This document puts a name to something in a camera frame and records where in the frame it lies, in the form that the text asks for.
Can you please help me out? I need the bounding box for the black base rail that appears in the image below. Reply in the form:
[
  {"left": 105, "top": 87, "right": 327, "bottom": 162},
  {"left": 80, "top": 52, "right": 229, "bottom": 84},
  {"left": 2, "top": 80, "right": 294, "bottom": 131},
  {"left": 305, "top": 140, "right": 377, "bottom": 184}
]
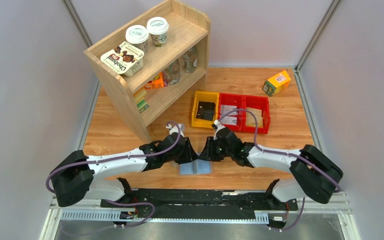
[{"left": 119, "top": 188, "right": 298, "bottom": 220}]

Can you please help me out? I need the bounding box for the orange snack box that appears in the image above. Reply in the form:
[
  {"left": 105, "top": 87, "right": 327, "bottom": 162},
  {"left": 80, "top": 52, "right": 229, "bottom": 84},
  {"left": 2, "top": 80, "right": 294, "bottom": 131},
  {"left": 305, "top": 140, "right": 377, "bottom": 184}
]
[{"left": 144, "top": 71, "right": 168, "bottom": 90}]

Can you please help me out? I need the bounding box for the yellow green sponge pack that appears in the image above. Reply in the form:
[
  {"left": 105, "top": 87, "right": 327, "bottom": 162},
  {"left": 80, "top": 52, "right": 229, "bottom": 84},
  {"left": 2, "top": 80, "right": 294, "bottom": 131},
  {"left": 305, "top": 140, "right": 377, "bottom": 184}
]
[{"left": 133, "top": 88, "right": 149, "bottom": 113}]

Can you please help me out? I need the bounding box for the white-lidded paper cup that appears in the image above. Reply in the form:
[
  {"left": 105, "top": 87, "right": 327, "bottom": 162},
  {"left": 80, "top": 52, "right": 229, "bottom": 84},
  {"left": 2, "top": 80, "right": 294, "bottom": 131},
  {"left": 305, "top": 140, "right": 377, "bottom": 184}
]
[
  {"left": 125, "top": 25, "right": 149, "bottom": 54},
  {"left": 146, "top": 16, "right": 169, "bottom": 47}
]

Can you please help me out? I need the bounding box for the glass jar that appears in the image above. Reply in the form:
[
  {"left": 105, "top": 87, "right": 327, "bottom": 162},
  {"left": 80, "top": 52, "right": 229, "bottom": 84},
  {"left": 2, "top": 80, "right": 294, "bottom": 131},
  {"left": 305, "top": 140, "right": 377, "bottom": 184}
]
[
  {"left": 182, "top": 46, "right": 198, "bottom": 73},
  {"left": 163, "top": 59, "right": 181, "bottom": 85}
]

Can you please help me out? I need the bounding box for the white cards stack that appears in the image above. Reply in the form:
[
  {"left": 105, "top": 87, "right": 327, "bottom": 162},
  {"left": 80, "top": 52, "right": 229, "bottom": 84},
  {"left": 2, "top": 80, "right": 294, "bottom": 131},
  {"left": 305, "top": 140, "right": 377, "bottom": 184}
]
[{"left": 220, "top": 104, "right": 239, "bottom": 126}]

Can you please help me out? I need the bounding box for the left white-lidded paper cup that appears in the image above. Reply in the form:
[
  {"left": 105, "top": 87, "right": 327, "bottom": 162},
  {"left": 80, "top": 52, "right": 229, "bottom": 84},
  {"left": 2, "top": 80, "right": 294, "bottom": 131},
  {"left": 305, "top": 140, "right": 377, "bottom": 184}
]
[{"left": 125, "top": 25, "right": 149, "bottom": 54}]

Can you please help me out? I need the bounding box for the tan cards stack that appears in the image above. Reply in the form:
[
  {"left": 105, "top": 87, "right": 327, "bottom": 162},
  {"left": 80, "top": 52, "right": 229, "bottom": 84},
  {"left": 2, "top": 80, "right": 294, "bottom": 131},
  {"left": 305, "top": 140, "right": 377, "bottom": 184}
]
[{"left": 245, "top": 107, "right": 264, "bottom": 128}]

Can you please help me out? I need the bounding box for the right red plastic bin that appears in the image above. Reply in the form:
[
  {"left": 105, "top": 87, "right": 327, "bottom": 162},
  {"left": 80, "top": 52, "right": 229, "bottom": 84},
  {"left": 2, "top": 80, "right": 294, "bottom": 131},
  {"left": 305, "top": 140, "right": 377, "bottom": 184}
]
[{"left": 242, "top": 95, "right": 271, "bottom": 134}]

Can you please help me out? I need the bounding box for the pink leather card holder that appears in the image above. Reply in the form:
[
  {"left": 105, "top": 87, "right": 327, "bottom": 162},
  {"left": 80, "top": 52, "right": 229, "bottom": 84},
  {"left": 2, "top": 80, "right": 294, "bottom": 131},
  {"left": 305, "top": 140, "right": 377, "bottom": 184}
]
[{"left": 178, "top": 159, "right": 213, "bottom": 176}]

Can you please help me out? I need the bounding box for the yellow plastic bin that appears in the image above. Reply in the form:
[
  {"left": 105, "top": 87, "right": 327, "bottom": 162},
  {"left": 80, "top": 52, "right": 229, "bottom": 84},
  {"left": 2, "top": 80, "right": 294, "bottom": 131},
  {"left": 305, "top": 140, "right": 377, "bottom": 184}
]
[{"left": 191, "top": 91, "right": 220, "bottom": 129}]

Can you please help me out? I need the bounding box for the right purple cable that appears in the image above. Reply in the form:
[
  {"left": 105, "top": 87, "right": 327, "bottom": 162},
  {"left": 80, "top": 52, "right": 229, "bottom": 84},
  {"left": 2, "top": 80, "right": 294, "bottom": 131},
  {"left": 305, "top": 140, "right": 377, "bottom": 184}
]
[{"left": 217, "top": 108, "right": 342, "bottom": 232}]

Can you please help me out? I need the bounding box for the Chobani yogurt pack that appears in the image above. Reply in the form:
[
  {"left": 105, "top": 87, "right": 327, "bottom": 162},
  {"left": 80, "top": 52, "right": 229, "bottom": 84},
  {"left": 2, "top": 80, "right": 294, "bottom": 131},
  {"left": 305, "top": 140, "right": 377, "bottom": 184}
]
[{"left": 100, "top": 41, "right": 145, "bottom": 77}]

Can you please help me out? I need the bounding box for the right glass jar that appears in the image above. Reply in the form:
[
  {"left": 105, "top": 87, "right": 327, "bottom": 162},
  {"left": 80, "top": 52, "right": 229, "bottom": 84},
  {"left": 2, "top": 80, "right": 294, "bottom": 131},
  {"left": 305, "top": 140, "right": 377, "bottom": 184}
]
[{"left": 182, "top": 46, "right": 198, "bottom": 73}]

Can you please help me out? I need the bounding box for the wooden shelf unit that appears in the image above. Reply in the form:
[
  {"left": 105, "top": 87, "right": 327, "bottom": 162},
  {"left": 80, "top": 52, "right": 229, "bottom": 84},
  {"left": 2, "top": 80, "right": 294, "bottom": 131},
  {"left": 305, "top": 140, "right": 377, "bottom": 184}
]
[{"left": 84, "top": 0, "right": 211, "bottom": 142}]

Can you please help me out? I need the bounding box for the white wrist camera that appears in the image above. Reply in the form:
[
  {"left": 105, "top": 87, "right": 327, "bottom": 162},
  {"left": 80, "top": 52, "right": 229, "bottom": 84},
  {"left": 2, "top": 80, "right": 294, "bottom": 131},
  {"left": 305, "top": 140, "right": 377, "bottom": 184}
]
[
  {"left": 211, "top": 119, "right": 225, "bottom": 140},
  {"left": 166, "top": 122, "right": 185, "bottom": 137}
]

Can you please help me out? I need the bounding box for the black cards stack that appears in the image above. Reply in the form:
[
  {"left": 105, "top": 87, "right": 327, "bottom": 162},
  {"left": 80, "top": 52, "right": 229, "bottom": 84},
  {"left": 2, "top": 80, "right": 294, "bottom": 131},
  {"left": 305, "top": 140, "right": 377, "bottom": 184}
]
[{"left": 195, "top": 101, "right": 216, "bottom": 121}]

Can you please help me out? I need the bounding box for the red plastic bin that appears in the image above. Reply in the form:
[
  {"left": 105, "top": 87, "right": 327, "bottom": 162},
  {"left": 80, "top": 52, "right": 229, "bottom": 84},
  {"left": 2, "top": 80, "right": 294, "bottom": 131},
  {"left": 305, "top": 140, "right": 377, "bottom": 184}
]
[
  {"left": 217, "top": 93, "right": 245, "bottom": 132},
  {"left": 242, "top": 95, "right": 271, "bottom": 134}
]

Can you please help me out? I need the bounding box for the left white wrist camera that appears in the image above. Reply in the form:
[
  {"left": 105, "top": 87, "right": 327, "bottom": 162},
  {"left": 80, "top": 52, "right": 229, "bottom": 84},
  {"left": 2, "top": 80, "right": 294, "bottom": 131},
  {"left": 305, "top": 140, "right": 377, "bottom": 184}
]
[{"left": 166, "top": 122, "right": 185, "bottom": 137}]

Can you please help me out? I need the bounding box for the right white-lidded paper cup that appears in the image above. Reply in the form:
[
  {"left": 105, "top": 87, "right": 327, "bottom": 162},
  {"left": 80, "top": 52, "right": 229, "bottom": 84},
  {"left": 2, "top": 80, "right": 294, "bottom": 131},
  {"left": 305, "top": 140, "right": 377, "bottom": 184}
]
[{"left": 146, "top": 16, "right": 169, "bottom": 47}]

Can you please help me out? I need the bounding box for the left glass jar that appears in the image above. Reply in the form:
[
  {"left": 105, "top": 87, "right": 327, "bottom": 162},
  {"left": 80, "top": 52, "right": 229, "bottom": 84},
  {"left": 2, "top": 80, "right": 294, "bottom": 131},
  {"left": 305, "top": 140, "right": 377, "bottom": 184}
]
[{"left": 163, "top": 59, "right": 181, "bottom": 85}]

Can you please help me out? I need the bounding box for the middle red plastic bin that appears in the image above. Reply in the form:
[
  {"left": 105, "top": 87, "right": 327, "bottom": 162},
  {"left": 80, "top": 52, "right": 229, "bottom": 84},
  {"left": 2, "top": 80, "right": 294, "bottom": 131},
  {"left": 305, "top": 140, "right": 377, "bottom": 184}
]
[{"left": 217, "top": 93, "right": 245, "bottom": 132}]

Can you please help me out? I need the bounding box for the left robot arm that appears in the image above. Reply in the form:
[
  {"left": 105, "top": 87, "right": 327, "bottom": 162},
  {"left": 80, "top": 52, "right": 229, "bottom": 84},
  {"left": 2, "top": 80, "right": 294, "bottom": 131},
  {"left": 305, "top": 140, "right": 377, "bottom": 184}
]
[{"left": 47, "top": 132, "right": 198, "bottom": 207}]

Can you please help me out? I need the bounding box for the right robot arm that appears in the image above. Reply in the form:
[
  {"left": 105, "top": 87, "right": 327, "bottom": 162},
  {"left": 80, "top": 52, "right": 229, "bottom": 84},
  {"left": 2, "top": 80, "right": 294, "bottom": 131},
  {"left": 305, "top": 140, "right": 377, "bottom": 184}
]
[{"left": 199, "top": 127, "right": 344, "bottom": 204}]

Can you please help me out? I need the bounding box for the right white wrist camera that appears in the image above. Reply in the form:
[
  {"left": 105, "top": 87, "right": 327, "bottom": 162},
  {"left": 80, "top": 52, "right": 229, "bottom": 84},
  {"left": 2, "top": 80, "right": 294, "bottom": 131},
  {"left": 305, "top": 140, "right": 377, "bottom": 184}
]
[{"left": 211, "top": 119, "right": 225, "bottom": 140}]

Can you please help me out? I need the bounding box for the orange green juice carton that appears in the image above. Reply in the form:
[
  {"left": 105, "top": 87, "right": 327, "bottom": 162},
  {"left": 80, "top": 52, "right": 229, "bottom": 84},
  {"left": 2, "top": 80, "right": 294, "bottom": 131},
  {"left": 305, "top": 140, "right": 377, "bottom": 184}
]
[{"left": 262, "top": 70, "right": 291, "bottom": 97}]

